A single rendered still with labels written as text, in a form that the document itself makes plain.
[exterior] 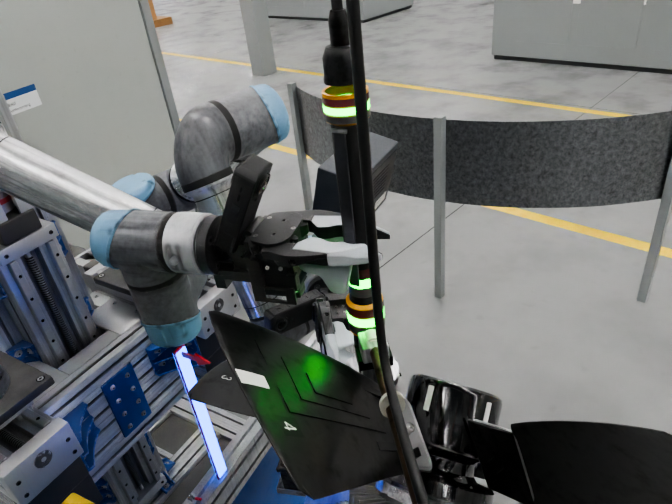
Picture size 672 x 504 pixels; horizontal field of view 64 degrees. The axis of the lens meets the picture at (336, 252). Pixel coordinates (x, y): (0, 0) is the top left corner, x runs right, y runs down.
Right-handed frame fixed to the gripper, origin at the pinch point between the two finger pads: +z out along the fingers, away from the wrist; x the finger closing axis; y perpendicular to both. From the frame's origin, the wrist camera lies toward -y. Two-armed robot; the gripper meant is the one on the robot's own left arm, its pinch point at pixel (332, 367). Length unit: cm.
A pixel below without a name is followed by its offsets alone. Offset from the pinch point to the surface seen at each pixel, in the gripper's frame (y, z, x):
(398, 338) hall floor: 54, -130, 114
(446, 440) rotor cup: 10.1, 20.6, -6.4
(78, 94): -77, -179, 5
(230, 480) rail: -18.7, -9.4, 36.4
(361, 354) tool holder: 0.7, 15.5, -16.7
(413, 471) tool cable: 1.2, 33.1, -19.7
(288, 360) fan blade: -7.8, 20.4, -21.6
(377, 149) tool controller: 23, -67, -8
